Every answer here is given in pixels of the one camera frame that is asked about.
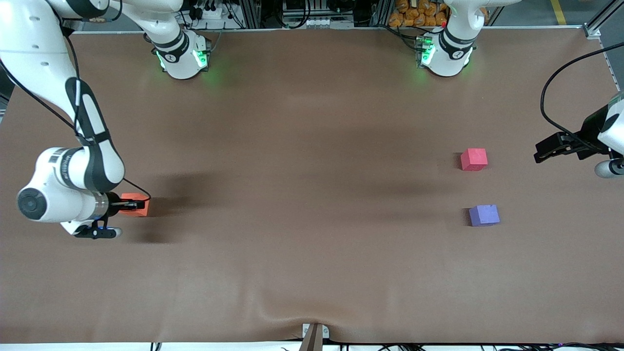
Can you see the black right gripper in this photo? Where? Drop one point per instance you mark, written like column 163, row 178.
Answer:
column 113, row 204

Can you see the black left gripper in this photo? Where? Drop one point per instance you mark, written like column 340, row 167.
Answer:
column 586, row 138

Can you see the orange foam block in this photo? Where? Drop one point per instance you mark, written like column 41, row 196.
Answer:
column 141, row 212

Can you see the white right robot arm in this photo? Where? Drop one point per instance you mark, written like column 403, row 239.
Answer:
column 87, row 165

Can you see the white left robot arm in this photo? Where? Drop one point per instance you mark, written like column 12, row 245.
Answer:
column 448, row 58

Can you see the red foam block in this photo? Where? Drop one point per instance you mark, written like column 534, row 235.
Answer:
column 474, row 160

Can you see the purple foam block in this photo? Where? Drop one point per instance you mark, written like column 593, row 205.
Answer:
column 484, row 215

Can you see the brown table mat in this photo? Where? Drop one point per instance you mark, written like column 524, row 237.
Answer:
column 312, row 243

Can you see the orange snack bags pile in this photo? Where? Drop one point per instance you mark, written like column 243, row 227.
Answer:
column 414, row 14

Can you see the white power strip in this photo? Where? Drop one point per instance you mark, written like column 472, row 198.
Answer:
column 214, row 13

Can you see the white connector block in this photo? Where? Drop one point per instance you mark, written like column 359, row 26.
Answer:
column 324, row 22

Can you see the perforated metal edge rail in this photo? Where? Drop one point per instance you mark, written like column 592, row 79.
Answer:
column 607, row 56

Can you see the white corner bracket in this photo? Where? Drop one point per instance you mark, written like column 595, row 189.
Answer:
column 592, row 32

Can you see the aluminium frame strut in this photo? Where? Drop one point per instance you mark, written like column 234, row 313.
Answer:
column 604, row 17

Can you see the metal clamp bracket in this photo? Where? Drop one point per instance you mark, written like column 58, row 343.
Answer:
column 306, row 331

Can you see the aluminium frame post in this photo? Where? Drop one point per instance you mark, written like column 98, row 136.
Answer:
column 251, row 14
column 381, row 13

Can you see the brown camera post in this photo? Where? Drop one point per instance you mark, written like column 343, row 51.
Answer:
column 312, row 342

